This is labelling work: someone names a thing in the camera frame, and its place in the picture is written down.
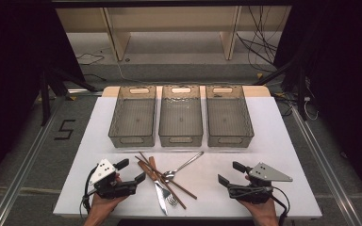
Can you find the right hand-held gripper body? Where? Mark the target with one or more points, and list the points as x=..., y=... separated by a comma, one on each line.
x=260, y=175

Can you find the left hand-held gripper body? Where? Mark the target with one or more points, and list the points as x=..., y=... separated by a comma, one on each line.
x=106, y=188

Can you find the brown wooden chopstick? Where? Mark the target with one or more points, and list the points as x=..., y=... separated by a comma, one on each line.
x=176, y=198
x=182, y=190

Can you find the metal spoon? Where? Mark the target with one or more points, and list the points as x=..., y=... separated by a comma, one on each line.
x=185, y=164

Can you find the smoky clear plastic bin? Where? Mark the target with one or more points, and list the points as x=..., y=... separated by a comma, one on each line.
x=229, y=119
x=133, y=119
x=181, y=119

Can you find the person's left hand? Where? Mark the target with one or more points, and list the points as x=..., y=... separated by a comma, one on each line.
x=102, y=208

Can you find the person's right hand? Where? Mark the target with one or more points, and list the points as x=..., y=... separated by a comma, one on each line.
x=265, y=212

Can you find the white table sheet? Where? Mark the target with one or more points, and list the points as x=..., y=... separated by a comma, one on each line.
x=264, y=150

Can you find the black metal stand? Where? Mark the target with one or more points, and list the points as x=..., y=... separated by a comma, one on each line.
x=301, y=94
x=45, y=100

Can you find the light wooden shelf unit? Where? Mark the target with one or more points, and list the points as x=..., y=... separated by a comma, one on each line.
x=119, y=40

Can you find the dark curtain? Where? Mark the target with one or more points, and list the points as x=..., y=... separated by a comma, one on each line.
x=342, y=62
x=12, y=62

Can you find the aluminium floor rail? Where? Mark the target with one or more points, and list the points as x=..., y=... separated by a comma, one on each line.
x=22, y=175
x=326, y=169

